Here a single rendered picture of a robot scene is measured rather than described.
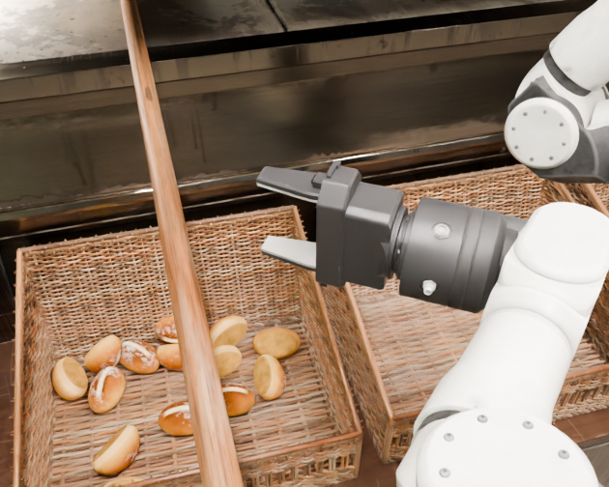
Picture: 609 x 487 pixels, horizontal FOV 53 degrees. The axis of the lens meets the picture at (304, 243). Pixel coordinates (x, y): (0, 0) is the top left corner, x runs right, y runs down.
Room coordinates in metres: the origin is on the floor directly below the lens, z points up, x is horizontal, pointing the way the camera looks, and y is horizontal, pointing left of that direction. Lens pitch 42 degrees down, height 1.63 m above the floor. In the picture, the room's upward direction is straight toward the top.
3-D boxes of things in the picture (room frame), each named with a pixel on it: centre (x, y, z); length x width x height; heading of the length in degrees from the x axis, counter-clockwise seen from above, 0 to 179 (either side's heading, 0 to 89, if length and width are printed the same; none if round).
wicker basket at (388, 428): (0.85, -0.35, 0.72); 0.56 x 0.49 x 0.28; 105
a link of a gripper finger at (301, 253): (0.43, 0.01, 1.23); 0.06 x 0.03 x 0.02; 70
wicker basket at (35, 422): (0.69, 0.23, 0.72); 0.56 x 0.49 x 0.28; 104
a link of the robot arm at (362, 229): (0.39, -0.07, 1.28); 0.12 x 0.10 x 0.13; 70
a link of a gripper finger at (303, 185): (0.43, 0.01, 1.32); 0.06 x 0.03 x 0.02; 70
